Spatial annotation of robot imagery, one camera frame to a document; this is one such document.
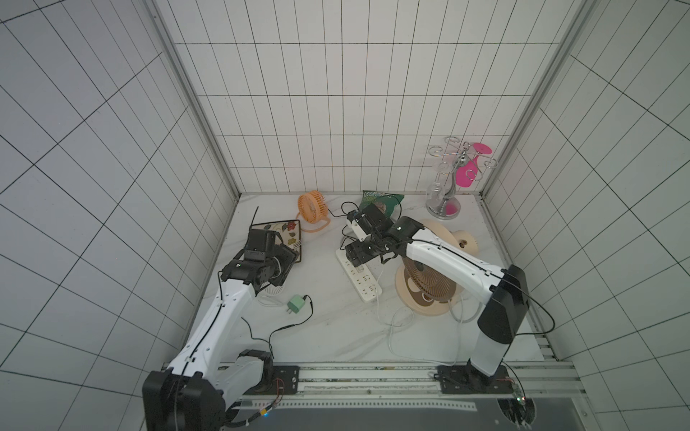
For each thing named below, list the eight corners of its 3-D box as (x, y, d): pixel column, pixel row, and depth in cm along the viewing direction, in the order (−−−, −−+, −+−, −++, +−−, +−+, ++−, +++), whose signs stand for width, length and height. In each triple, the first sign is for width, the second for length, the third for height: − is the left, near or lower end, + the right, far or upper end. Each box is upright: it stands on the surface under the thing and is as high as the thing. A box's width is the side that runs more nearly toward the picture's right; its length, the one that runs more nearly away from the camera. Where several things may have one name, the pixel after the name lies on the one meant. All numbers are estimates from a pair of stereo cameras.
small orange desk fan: (300, 233, 106) (296, 216, 98) (299, 210, 114) (295, 192, 105) (330, 230, 107) (328, 212, 99) (327, 207, 115) (325, 189, 107)
